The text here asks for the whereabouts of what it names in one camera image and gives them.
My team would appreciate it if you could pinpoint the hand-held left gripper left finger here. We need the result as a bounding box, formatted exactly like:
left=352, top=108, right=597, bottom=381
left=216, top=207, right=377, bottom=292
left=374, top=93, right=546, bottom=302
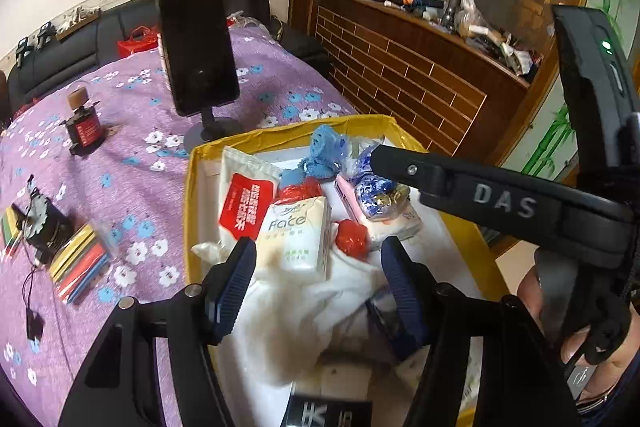
left=57, top=237, right=258, bottom=427

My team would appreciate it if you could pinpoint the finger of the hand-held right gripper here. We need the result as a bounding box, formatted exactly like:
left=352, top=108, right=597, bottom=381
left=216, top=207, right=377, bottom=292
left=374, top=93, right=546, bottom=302
left=372, top=145, right=446, bottom=202

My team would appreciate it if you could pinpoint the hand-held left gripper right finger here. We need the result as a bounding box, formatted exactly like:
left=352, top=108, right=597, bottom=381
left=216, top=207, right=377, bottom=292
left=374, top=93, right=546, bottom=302
left=380, top=237, right=583, bottom=427

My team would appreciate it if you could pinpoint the blue white patterned packet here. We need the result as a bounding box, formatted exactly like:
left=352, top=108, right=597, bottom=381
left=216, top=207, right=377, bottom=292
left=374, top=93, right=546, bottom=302
left=350, top=152, right=412, bottom=222

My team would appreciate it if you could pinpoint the pink rose tissue packet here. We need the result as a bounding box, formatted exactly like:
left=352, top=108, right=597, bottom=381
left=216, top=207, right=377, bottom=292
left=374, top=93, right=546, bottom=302
left=334, top=174, right=368, bottom=228

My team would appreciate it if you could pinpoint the red plastic bag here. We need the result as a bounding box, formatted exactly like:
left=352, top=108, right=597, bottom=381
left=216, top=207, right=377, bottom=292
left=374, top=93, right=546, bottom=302
left=334, top=219, right=372, bottom=258
left=276, top=177, right=323, bottom=202

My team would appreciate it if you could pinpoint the cream tissue packet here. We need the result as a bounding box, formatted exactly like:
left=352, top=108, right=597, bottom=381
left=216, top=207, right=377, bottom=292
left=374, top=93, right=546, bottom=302
left=257, top=197, right=332, bottom=283

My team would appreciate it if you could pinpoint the yellow cardboard box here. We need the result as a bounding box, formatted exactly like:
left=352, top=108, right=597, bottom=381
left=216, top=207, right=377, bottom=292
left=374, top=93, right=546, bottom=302
left=182, top=114, right=511, bottom=427

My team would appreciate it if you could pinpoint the person's right forearm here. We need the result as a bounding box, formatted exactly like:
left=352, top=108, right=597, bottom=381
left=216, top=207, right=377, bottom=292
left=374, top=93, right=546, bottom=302
left=575, top=377, right=640, bottom=427

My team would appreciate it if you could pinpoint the person's right hand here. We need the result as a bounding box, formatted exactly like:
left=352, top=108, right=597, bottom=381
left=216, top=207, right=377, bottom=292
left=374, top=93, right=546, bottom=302
left=516, top=264, right=640, bottom=408

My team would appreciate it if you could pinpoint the white plastic bag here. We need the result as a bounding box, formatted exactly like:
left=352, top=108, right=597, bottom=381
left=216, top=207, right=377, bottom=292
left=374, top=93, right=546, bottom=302
left=191, top=239, right=236, bottom=267

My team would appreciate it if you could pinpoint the white tissue packet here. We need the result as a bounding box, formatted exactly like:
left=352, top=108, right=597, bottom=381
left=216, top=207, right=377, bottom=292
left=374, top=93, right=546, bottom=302
left=367, top=207, right=422, bottom=242

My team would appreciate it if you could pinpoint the white cloth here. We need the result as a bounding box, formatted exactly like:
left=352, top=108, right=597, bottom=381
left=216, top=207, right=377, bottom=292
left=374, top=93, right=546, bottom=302
left=191, top=237, right=451, bottom=408

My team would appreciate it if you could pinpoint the white pouch with red label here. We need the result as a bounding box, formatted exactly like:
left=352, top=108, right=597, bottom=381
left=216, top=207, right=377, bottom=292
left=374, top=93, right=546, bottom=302
left=218, top=146, right=284, bottom=244

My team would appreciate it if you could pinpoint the wooden brick-pattern cabinet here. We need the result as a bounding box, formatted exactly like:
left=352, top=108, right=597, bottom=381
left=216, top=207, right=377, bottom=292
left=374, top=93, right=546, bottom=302
left=290, top=0, right=596, bottom=168

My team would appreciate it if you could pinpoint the black box with white print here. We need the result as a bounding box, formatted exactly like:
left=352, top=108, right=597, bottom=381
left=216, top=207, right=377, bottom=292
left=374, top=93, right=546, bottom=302
left=282, top=394, right=374, bottom=427

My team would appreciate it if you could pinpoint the pack of coloured tubes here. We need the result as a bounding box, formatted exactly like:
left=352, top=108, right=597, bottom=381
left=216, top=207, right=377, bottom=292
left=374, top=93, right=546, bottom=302
left=0, top=205, right=27, bottom=261
left=50, top=223, right=119, bottom=306

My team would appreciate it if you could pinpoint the black phone stand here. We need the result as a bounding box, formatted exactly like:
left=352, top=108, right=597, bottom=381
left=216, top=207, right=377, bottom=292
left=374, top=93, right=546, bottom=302
left=184, top=107, right=246, bottom=150

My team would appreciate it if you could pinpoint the clutter of small tools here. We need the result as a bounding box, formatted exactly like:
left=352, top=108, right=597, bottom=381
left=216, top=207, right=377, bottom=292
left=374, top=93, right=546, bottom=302
left=350, top=0, right=546, bottom=80

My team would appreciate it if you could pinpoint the black electric motor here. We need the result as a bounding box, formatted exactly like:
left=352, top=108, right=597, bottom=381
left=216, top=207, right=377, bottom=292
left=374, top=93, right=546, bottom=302
left=22, top=193, right=74, bottom=264

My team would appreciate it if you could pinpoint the black capacitor box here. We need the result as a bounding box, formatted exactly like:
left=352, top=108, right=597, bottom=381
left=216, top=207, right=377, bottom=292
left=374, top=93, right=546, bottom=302
left=25, top=306, right=46, bottom=344

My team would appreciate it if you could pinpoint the dark bottle with cork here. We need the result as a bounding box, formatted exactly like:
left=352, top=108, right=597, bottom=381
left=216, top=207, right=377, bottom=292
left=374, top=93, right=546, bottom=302
left=65, top=89, right=107, bottom=156

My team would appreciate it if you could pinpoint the black smartphone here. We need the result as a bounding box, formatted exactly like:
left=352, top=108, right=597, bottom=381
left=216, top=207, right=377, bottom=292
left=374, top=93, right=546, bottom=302
left=155, top=0, right=242, bottom=118

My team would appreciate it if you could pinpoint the red shopping bag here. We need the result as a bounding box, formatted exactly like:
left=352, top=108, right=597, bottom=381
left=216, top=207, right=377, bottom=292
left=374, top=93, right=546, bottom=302
left=117, top=26, right=162, bottom=56

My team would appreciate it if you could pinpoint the black leather sofa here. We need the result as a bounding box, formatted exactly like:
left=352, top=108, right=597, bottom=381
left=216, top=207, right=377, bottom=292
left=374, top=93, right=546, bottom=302
left=0, top=0, right=333, bottom=118

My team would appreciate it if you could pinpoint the wooden tray with trinkets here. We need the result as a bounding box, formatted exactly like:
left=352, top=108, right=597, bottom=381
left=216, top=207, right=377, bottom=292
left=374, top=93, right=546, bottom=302
left=55, top=7, right=101, bottom=42

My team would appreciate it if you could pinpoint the bamboo print wall panel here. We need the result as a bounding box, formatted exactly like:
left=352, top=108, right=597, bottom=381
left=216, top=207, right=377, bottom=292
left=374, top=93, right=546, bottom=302
left=517, top=0, right=640, bottom=198

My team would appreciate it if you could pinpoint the thin bracelet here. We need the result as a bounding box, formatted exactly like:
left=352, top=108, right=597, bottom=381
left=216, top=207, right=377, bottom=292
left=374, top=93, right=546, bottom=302
left=577, top=384, right=618, bottom=413

